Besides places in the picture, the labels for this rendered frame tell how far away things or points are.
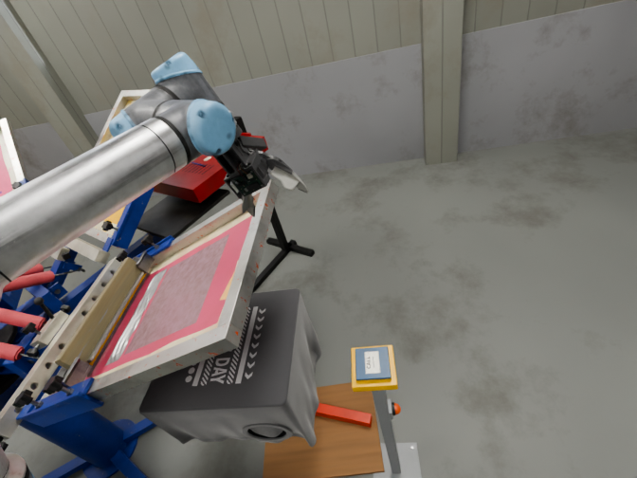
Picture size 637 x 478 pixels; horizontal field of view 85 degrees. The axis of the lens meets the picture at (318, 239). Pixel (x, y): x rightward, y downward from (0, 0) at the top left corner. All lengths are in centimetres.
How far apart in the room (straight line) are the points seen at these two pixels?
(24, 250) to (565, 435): 209
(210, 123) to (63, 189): 19
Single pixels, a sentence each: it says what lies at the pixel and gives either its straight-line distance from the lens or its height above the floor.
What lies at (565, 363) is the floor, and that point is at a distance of 233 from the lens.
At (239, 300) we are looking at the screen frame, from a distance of 78.
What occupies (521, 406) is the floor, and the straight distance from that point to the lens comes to 216.
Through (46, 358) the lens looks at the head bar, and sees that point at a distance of 145.
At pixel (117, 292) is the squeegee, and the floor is 120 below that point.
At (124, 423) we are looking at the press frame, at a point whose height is 1.
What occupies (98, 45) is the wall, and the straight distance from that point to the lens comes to 430.
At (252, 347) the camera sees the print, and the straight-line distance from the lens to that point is 125.
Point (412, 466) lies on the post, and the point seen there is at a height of 1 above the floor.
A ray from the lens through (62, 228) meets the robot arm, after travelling 47.
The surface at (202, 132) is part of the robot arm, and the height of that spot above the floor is 177.
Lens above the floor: 192
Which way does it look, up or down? 39 degrees down
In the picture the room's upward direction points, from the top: 16 degrees counter-clockwise
